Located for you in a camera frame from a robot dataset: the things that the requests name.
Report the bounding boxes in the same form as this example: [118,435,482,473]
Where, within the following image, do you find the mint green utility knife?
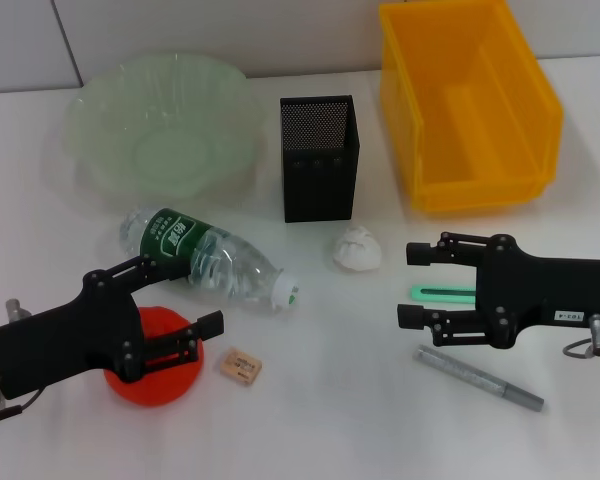
[409,283,479,304]

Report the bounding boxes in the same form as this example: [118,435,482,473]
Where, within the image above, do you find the black mesh pen holder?
[279,93,362,224]

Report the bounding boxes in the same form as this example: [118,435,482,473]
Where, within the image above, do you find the gripper cable with plugs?
[0,298,46,427]
[561,312,600,359]

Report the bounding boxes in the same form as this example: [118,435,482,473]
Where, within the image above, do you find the small tan eraser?
[217,347,264,386]

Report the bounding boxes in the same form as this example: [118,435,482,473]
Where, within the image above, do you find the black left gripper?
[0,253,225,401]

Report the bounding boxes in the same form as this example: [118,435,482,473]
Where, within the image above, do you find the left gripper cable with plugs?
[0,298,46,427]

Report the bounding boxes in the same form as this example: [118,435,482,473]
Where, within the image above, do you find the red-orange toy orange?
[103,304,204,409]

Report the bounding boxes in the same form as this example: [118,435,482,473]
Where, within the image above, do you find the clear green-label water bottle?
[118,206,301,314]

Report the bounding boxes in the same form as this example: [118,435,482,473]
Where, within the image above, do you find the right gripper cable with plugs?
[561,312,600,359]

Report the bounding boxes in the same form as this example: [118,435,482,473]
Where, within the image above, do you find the white paper ball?
[329,225,384,274]

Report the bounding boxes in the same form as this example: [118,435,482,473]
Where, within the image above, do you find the green glass fruit plate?
[62,49,266,201]

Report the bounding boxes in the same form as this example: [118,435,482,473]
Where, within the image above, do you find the grey marker pen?
[412,344,546,414]

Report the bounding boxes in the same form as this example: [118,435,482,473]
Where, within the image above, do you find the yellow plastic bin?
[378,0,565,215]

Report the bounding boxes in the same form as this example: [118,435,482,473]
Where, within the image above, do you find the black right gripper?
[397,230,600,350]

